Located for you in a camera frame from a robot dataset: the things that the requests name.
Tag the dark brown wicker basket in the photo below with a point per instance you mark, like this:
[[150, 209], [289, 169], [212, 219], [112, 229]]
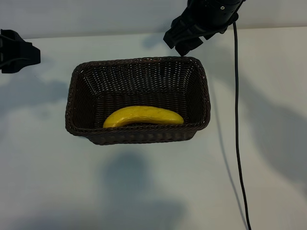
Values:
[[144, 79]]

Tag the yellow banana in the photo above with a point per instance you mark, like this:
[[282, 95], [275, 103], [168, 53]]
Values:
[[144, 115]]

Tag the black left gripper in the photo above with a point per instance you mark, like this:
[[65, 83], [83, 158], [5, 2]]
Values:
[[9, 44]]

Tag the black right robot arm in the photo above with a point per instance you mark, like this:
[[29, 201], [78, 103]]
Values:
[[216, 4]]

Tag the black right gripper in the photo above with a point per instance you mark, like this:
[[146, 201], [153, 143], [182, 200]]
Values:
[[213, 22]]

